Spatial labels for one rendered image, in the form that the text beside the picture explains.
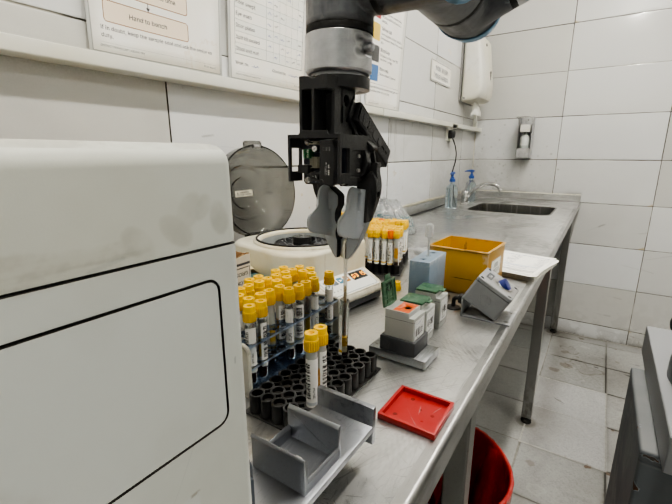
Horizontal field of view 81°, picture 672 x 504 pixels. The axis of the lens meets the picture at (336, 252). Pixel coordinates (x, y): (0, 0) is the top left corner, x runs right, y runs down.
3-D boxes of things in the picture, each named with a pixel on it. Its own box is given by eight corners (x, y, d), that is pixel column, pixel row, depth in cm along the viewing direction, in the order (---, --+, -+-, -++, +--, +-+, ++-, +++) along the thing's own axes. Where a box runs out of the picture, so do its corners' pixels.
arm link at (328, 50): (329, 49, 49) (389, 40, 45) (329, 88, 50) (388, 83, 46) (291, 34, 43) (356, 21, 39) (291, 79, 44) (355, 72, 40)
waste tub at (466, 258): (484, 300, 82) (489, 253, 80) (424, 287, 90) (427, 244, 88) (502, 283, 93) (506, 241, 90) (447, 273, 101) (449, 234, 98)
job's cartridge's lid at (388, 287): (383, 277, 57) (379, 277, 57) (386, 308, 58) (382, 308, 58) (395, 271, 60) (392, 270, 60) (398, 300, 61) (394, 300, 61)
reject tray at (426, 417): (434, 441, 42) (434, 435, 42) (377, 418, 46) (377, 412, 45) (454, 408, 47) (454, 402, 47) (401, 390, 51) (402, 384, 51)
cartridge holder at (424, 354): (424, 371, 55) (425, 348, 54) (368, 353, 60) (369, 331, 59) (438, 356, 60) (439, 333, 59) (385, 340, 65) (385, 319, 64)
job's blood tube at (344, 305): (344, 369, 55) (346, 302, 53) (336, 366, 56) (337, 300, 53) (349, 365, 56) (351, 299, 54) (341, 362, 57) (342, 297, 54)
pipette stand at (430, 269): (434, 315, 75) (437, 264, 72) (400, 308, 78) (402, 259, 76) (450, 299, 83) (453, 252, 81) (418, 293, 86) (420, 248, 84)
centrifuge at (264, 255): (316, 326, 70) (315, 258, 67) (224, 288, 89) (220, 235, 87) (394, 292, 87) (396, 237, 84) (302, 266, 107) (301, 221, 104)
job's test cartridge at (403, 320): (412, 356, 57) (414, 315, 55) (383, 347, 59) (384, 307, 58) (423, 345, 60) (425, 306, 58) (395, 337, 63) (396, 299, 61)
